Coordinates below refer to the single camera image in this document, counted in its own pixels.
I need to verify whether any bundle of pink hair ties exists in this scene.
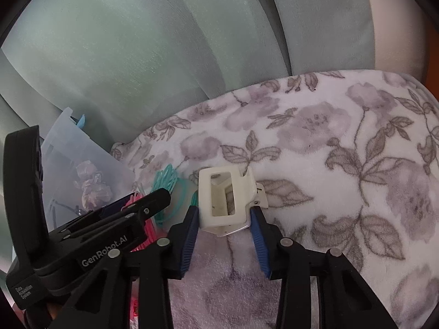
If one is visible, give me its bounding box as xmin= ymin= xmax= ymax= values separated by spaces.
xmin=122 ymin=185 xmax=162 ymax=251

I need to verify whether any cream padded bed post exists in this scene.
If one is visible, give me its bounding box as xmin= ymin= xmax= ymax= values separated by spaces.
xmin=362 ymin=0 xmax=433 ymax=78

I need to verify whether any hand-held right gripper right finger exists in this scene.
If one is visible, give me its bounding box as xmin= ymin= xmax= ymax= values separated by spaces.
xmin=250 ymin=207 xmax=399 ymax=329

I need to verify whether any clear plastic container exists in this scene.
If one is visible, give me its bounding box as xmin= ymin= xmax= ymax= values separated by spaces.
xmin=39 ymin=107 xmax=138 ymax=227

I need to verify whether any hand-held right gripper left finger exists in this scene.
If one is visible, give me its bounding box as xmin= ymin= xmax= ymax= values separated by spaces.
xmin=50 ymin=206 xmax=200 ymax=329

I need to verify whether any wooden headboard panel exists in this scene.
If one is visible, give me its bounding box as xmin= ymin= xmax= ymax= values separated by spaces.
xmin=423 ymin=50 xmax=439 ymax=92

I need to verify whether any bundle of teal hair ties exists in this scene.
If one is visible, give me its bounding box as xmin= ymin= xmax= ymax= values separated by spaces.
xmin=151 ymin=164 xmax=200 ymax=227

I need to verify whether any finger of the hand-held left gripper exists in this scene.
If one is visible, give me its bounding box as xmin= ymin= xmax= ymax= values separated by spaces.
xmin=64 ymin=194 xmax=136 ymax=232
xmin=99 ymin=188 xmax=172 ymax=229

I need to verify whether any white hair claw clip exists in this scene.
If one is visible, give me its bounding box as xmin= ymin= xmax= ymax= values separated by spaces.
xmin=199 ymin=167 xmax=270 ymax=236

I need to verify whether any green curtain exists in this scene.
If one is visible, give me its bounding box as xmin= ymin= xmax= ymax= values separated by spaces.
xmin=0 ymin=0 xmax=376 ymax=166

